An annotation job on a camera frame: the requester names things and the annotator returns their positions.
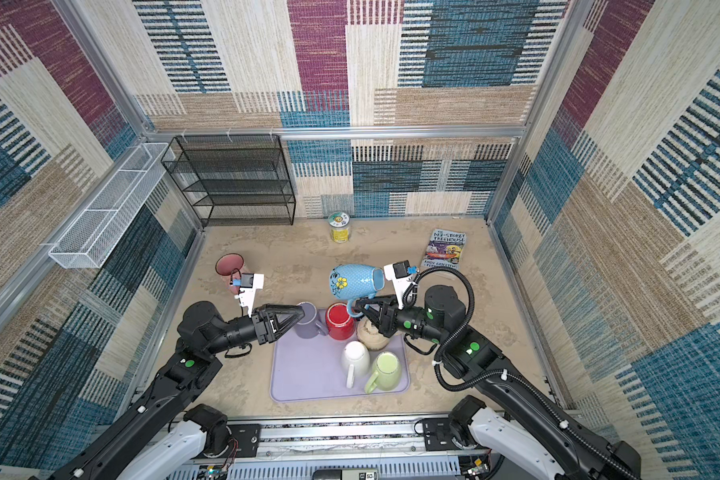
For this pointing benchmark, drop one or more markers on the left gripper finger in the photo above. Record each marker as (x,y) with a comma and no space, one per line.
(282,322)
(281,312)

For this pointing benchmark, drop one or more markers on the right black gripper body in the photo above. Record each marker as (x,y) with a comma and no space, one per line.
(390,320)

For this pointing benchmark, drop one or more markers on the white wire mesh basket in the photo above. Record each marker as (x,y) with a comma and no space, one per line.
(90,239)

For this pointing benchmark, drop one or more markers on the black wire shelf rack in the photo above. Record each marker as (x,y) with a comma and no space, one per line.
(232,180)

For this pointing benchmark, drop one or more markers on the light green mug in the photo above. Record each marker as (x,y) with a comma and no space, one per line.
(386,373)

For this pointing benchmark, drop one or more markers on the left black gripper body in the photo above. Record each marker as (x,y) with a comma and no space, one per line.
(262,336)

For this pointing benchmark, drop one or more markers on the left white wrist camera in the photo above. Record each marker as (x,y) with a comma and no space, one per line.
(244,287)

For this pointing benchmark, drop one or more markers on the white mug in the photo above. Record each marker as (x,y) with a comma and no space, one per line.
(355,360)

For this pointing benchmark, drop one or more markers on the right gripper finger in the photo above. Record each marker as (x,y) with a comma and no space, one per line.
(381,302)
(368,326)

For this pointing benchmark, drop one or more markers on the lavender mug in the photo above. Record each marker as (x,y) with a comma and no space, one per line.
(311,325)

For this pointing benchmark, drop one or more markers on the colourful paperback book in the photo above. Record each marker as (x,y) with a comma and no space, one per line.
(444,249)

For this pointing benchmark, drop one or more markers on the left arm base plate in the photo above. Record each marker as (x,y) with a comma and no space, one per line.
(232,441)

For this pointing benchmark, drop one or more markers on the lavender plastic tray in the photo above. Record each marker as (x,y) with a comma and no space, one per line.
(308,369)

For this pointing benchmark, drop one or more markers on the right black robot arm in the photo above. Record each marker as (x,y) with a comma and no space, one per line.
(512,417)

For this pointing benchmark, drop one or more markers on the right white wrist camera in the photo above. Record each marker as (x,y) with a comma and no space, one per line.
(403,277)

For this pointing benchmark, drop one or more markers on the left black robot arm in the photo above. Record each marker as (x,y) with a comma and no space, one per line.
(203,334)

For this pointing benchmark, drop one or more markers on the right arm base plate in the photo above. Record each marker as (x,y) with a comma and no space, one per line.
(445,434)

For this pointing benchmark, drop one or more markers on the red mug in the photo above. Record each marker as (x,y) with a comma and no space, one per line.
(341,326)

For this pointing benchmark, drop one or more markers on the pink patterned mug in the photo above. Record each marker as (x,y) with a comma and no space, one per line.
(230,267)

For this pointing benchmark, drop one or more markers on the blue flowered mug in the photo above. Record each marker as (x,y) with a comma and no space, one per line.
(351,282)

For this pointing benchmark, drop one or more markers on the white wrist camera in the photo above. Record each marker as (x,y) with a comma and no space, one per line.
(244,287)
(403,277)

